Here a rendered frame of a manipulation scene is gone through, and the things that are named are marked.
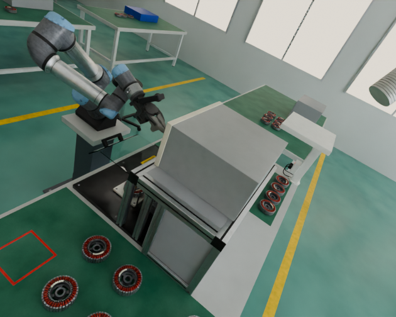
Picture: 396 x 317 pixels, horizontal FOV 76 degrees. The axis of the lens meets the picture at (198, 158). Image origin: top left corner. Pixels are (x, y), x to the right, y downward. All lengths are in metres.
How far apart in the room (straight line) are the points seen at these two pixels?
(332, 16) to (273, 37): 1.05
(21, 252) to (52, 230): 0.13
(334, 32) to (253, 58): 1.53
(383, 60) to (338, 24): 0.97
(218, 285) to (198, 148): 0.64
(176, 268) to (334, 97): 4.93
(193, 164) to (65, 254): 0.62
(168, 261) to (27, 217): 0.62
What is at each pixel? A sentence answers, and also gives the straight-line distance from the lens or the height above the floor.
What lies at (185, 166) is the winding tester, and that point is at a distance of 0.96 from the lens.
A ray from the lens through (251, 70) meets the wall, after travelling 5.89.
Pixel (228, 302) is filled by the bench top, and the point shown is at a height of 0.75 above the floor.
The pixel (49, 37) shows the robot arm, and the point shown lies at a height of 1.34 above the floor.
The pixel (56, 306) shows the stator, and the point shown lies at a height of 0.78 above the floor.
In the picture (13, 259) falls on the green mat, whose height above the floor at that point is 0.75.
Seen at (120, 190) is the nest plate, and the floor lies 0.78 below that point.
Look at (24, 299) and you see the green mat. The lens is 1.13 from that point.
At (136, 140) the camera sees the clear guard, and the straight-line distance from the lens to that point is 1.25.
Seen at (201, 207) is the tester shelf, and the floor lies 1.11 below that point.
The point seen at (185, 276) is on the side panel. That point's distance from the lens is 1.15.
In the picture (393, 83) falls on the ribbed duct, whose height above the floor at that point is 1.66.
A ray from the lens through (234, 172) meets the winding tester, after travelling 0.87.
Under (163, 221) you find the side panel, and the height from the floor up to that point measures 0.99.
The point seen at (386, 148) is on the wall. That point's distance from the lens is 5.89.
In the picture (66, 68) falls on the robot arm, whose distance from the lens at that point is 1.35.
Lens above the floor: 1.77
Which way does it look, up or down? 34 degrees down
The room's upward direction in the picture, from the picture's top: 24 degrees clockwise
